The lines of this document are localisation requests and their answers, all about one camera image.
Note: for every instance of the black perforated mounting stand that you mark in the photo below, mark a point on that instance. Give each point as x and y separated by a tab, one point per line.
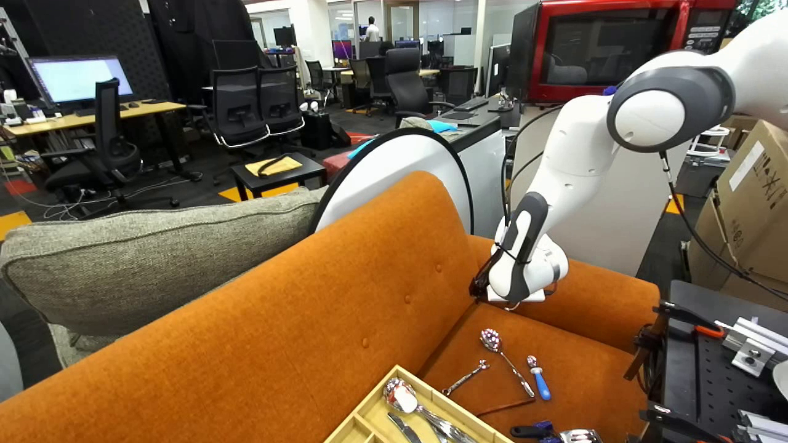
705	386

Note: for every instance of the wooden cutlery tray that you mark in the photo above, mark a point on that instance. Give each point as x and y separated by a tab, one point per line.
370	420

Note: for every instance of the brown cardboard box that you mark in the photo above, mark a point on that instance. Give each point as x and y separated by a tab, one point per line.
748	213

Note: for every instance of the shiny silver utensil head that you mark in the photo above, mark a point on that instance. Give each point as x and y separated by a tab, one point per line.
583	436

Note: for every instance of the teal flat item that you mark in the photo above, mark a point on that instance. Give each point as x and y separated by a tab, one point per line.
443	127

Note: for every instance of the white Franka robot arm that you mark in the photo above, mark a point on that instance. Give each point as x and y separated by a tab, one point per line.
593	157

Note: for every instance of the silver metal bracket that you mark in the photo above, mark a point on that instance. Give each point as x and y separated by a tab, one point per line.
753	346

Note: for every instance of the grey fabric cushion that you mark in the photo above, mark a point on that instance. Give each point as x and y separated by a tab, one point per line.
148	263

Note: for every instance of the black tall-backed chair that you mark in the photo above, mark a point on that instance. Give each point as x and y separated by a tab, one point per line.
106	138

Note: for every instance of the white cabinet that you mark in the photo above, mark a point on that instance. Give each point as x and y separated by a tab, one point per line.
623	213

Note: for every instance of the person in white shirt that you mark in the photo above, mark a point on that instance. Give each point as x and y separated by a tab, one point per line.
374	31

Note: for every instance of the metal spoon with patterned head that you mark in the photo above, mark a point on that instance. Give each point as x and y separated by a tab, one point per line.
494	341

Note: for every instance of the wooden office desk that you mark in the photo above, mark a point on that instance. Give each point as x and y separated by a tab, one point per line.
90	117

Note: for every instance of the thin brown stick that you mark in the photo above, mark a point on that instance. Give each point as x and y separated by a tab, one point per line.
507	404

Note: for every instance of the yellow folder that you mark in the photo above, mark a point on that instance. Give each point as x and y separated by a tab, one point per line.
275	165

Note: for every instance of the large lit computer monitor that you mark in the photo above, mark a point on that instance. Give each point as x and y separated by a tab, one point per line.
78	79

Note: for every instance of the dark blue utensil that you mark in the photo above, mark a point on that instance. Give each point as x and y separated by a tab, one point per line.
532	430

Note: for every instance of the black mesh office chair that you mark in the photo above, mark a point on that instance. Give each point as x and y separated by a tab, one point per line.
237	106
281	100

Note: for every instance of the orange fabric sofa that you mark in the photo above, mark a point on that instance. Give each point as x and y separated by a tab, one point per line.
329	312

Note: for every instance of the black low table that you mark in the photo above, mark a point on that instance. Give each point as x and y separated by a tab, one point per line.
280	174

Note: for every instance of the red and black microwave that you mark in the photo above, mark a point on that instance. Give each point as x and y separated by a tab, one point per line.
716	32

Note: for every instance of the silver spoon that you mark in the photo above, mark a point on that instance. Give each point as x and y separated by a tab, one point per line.
407	400

